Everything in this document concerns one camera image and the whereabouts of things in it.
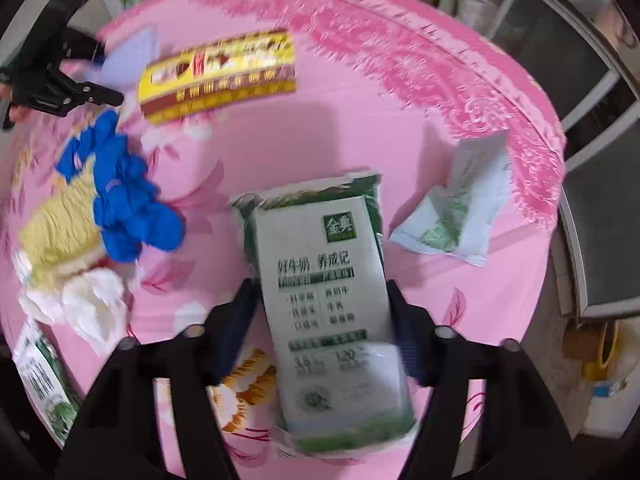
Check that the clear bottle with blue label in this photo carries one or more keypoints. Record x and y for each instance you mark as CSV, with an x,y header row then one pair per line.
x,y
610,390

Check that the yellow brown cardboard box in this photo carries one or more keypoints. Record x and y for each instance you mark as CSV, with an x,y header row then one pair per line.
x,y
215,75

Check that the flattened green white milk carton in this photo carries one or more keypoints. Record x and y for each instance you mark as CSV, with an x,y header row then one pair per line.
x,y
45,385

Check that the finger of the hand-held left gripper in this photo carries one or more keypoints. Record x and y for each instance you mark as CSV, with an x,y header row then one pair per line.
x,y
75,45
85,92

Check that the pale purple paper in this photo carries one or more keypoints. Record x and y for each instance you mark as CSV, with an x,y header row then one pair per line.
x,y
130,57

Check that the pink floral tablecloth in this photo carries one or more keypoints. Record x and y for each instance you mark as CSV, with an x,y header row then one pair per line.
x,y
350,135

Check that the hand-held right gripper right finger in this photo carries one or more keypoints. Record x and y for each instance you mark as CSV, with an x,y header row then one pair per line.
x,y
405,332

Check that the brown plastic bucket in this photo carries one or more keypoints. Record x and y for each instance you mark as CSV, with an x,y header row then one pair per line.
x,y
580,342

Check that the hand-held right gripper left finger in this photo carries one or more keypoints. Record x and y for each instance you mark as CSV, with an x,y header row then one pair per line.
x,y
240,320

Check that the green white milk carton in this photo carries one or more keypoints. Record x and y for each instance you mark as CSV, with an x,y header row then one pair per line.
x,y
450,210
45,385
320,310

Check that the yellow cabbage leaf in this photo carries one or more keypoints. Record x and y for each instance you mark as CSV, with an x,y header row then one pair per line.
x,y
60,235

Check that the crumpled green white milk carton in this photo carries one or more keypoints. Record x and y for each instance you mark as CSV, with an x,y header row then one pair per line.
x,y
450,210

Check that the blue rubber glove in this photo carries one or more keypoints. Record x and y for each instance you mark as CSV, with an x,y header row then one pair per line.
x,y
125,200

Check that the white plastic bag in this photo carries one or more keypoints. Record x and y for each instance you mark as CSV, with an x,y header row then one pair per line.
x,y
90,300

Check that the yellow cooking oil jug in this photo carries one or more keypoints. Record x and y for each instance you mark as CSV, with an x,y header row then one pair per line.
x,y
607,355

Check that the kitchen cabinet with glass doors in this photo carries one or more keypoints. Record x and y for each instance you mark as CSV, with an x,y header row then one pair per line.
x,y
560,60

